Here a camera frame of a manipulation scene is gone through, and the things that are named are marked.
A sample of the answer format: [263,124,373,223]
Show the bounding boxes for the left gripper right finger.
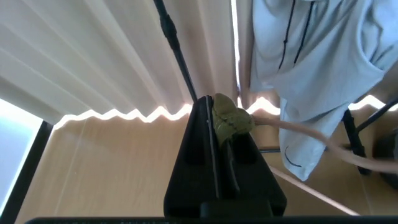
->
[222,133,287,217]

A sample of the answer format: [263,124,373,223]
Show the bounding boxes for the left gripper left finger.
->
[164,95,223,218]

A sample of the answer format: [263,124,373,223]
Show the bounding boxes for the green garment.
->
[212,93,256,147]

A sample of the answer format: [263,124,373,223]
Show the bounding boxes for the pink clothes hanger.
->
[253,116,398,216]

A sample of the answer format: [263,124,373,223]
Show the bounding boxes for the pale grey shorts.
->
[248,0,398,182]

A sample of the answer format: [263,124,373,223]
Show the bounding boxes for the black clothes rack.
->
[154,0,398,175]

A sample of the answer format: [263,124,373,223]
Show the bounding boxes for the beige curtain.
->
[0,0,398,125]

